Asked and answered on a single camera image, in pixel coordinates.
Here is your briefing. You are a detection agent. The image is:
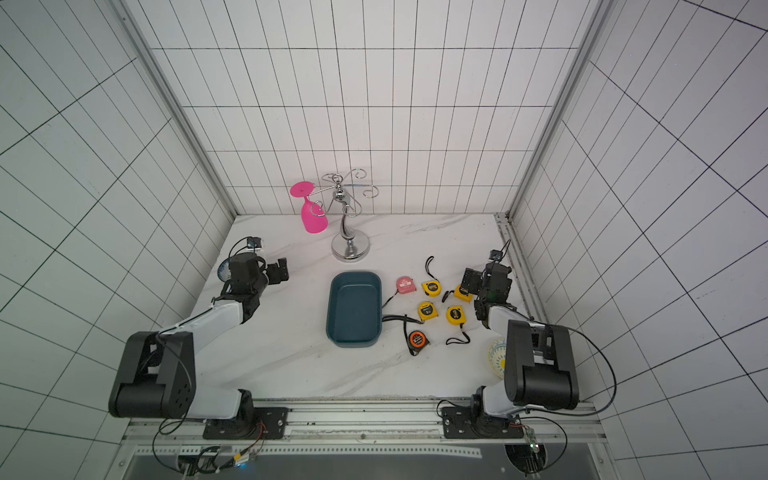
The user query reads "yellow tape measure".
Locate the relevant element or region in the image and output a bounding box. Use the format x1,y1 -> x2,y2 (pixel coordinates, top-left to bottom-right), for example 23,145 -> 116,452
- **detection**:
382,301 -> 438,325
445,306 -> 471,345
441,286 -> 473,303
422,256 -> 442,297

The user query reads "teal plastic storage box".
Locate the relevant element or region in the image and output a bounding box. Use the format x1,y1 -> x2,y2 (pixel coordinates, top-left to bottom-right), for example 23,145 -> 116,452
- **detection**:
326,271 -> 382,348

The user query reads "pink tape measure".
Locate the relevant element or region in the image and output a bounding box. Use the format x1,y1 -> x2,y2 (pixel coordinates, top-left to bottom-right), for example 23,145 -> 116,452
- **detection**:
382,276 -> 417,308

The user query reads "orange black tape measure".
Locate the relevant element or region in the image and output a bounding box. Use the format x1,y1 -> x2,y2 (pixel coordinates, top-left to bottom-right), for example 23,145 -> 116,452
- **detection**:
403,325 -> 430,356

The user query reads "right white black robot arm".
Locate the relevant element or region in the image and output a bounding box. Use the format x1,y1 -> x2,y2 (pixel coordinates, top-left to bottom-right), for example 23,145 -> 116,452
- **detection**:
460,261 -> 580,418

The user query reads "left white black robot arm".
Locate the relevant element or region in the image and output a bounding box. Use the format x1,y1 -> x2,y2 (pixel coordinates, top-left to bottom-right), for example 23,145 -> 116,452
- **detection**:
108,252 -> 290,421

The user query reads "blue white ceramic bowl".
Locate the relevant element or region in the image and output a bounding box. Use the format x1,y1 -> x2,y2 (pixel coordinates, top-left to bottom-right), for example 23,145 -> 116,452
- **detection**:
217,259 -> 231,282

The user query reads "pink plastic wine glass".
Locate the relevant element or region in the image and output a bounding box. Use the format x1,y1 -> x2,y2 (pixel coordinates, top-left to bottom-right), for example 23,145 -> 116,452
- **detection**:
289,181 -> 329,234

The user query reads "yellow patterned plate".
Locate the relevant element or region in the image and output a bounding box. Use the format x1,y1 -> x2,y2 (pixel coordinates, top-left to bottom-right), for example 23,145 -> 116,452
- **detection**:
487,338 -> 507,379

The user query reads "chrome glass holder stand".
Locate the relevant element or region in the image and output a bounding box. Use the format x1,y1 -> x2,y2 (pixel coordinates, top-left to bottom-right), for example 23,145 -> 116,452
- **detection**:
321,168 -> 379,263

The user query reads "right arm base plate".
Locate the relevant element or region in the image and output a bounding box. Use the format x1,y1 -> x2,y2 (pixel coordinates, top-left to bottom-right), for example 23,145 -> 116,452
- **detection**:
437,404 -> 525,440

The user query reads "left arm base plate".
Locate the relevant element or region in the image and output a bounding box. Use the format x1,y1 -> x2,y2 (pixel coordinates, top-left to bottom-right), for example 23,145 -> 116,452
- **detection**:
203,407 -> 288,441

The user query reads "aluminium mounting rail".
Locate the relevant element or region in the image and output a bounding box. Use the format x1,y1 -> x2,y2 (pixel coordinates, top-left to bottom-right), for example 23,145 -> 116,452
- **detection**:
117,399 -> 607,467

